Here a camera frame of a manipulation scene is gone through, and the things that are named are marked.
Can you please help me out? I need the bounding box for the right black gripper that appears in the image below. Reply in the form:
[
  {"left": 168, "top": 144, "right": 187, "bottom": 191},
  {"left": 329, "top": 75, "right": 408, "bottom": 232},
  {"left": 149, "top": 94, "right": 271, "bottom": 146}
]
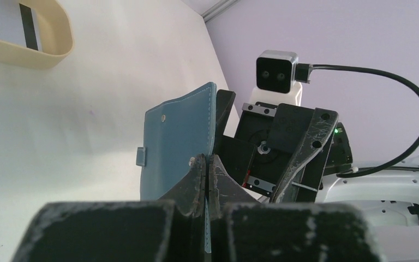
[{"left": 213, "top": 90, "right": 339, "bottom": 203}]

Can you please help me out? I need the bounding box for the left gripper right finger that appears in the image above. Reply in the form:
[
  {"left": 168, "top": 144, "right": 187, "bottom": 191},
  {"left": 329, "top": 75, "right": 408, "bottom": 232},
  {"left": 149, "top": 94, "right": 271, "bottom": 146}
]
[{"left": 208, "top": 155, "right": 386, "bottom": 261}]

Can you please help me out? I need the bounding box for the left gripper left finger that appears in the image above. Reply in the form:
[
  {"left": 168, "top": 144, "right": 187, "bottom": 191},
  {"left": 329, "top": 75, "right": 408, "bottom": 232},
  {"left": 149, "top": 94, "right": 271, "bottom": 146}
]
[{"left": 12, "top": 154, "right": 207, "bottom": 261}]

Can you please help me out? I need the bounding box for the blue leather card holder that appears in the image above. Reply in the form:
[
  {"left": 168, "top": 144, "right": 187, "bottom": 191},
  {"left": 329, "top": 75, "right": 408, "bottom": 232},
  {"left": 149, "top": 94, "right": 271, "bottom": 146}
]
[{"left": 136, "top": 82, "right": 217, "bottom": 255}]

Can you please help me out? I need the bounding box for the grey card black stripe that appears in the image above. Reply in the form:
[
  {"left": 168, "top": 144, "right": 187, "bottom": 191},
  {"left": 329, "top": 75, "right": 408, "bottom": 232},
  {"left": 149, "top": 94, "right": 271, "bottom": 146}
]
[{"left": 0, "top": 0, "right": 43, "bottom": 51}]

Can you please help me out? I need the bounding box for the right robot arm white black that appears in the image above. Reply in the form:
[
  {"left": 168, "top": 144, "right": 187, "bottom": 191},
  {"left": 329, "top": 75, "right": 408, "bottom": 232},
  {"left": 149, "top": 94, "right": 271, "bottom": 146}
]
[{"left": 215, "top": 91, "right": 419, "bottom": 227}]

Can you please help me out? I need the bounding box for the beige oval tray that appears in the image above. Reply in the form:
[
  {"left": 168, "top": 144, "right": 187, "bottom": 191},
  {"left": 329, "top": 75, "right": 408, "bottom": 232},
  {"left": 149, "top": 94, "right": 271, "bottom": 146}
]
[{"left": 0, "top": 1, "right": 74, "bottom": 69}]

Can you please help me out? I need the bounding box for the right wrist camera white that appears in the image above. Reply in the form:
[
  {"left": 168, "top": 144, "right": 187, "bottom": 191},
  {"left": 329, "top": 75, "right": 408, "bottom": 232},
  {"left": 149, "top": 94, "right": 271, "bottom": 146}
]
[{"left": 249, "top": 50, "right": 312, "bottom": 106}]

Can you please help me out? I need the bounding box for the right black camera cable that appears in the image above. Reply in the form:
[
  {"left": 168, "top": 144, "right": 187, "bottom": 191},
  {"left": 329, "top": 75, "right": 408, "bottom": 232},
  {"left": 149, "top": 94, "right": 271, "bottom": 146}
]
[{"left": 296, "top": 63, "right": 419, "bottom": 178}]

